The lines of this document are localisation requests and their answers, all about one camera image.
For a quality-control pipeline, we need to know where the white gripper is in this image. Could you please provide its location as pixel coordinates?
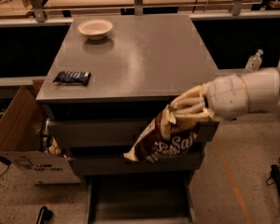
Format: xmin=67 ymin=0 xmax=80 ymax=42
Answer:
xmin=170 ymin=75 xmax=249 ymax=121

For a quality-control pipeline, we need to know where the brown chip bag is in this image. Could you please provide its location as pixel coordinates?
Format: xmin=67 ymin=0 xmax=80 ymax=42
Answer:
xmin=123 ymin=106 xmax=201 ymax=163

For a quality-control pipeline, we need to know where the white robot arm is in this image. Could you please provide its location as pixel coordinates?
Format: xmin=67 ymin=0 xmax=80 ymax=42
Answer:
xmin=168 ymin=60 xmax=280 ymax=123

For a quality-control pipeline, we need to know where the grey drawer cabinet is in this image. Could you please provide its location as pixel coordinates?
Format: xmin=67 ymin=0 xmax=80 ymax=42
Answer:
xmin=35 ymin=13 xmax=221 ymax=224

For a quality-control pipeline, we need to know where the grey top drawer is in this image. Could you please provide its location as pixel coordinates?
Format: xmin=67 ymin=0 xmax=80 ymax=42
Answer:
xmin=48 ymin=117 xmax=220 ymax=149

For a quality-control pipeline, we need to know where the grey open bottom drawer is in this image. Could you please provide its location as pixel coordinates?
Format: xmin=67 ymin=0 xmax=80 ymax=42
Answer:
xmin=85 ymin=172 xmax=196 ymax=224

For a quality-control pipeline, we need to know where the grey middle drawer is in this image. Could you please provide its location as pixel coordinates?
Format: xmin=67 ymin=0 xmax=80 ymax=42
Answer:
xmin=69 ymin=151 xmax=204 ymax=175

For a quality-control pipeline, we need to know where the clear sanitizer bottle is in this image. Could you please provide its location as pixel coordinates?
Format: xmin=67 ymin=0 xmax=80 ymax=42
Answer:
xmin=245 ymin=49 xmax=263 ymax=72

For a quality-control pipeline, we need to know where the white bowl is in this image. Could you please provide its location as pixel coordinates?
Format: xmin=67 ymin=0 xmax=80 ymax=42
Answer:
xmin=77 ymin=19 xmax=113 ymax=40

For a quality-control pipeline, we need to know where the dark blue snack packet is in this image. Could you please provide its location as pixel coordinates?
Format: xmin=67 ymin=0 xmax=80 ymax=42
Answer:
xmin=53 ymin=71 xmax=91 ymax=85

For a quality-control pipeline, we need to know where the metal can in box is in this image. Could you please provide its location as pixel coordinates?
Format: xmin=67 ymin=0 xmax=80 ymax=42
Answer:
xmin=41 ymin=119 xmax=50 ymax=152

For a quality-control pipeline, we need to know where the cardboard box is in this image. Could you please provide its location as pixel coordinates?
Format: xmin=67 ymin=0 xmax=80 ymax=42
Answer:
xmin=0 ymin=85 xmax=80 ymax=185

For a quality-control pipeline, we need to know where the black object on floor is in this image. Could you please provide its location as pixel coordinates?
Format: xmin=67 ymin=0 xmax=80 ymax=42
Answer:
xmin=36 ymin=206 xmax=53 ymax=224

